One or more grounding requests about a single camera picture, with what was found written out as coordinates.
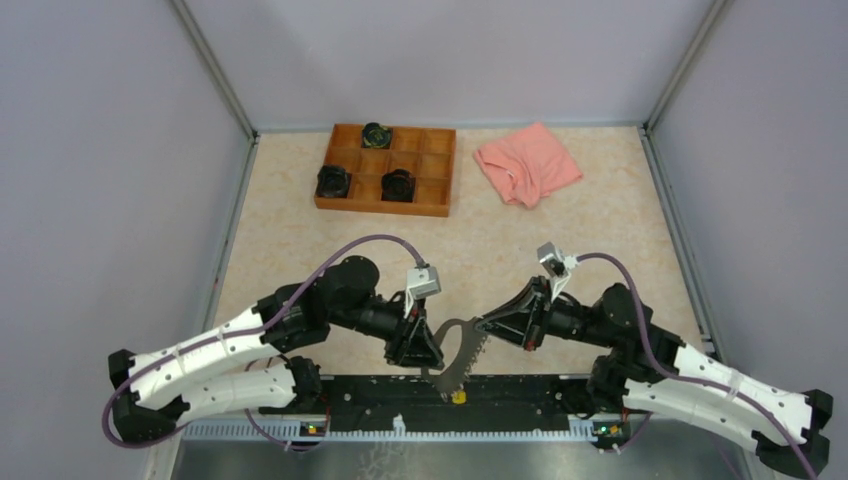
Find pink folded cloth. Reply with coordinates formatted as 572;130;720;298
473;122;583;209

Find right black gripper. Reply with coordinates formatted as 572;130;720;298
474;273;616;350

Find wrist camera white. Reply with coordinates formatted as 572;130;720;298
537;242;579;297
404;265;442;315

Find black rolled belt top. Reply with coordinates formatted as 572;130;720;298
360;122;393;149

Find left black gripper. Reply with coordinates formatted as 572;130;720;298
330;288;445;372

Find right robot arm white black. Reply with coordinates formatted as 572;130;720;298
474;277;833;478

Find orange wooden compartment tray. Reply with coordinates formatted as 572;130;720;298
313;124;457;217

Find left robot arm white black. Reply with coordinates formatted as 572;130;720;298
101;255;444;448

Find aluminium frame rails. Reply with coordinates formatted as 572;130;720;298
170;1;730;346

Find white slotted cable duct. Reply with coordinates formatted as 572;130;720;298
182;414;597;444

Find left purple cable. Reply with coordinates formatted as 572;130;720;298
100;233;429;450

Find black rolled belt middle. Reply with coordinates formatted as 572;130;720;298
380;169;416;203

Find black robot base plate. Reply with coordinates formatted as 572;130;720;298
259;374;628;432

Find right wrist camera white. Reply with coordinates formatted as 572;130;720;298
537;242;579;297

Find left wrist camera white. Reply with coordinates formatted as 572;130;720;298
404;265;442;315

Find black rolled belt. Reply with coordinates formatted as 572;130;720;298
360;122;393;149
315;165;352;198
380;169;416;203

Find metal key holder plate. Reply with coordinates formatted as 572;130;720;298
420;317;488;403

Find black rolled belt left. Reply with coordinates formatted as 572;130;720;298
315;165;352;198

